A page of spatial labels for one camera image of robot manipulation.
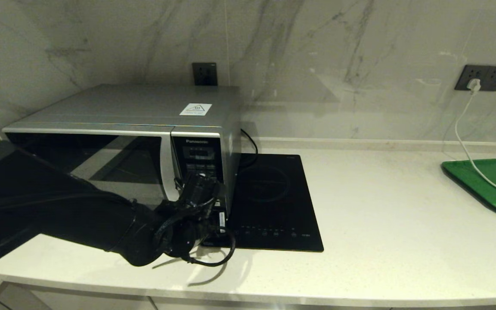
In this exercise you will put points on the white power plug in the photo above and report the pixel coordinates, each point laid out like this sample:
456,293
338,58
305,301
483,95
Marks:
473,85

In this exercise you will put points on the dark glass microwave door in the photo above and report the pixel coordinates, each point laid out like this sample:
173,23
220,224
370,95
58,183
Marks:
114,172

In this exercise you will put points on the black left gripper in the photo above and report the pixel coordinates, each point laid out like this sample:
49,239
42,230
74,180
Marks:
200,193

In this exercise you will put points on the silver Panasonic microwave oven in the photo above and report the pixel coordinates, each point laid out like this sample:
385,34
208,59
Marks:
101,107

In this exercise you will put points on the white warning sticker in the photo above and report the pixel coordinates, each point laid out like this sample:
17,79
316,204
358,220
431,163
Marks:
196,109

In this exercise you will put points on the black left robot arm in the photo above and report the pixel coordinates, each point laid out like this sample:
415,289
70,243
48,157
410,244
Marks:
58,206

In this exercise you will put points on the wide black wall socket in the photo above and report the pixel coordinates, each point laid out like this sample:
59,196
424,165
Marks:
492,77

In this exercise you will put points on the small black wall socket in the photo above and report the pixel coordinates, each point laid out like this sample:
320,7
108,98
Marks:
205,74

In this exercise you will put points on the black induction cooktop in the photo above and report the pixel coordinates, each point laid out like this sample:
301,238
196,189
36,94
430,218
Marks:
274,193

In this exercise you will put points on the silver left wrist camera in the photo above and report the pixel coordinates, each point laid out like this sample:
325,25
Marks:
221,221

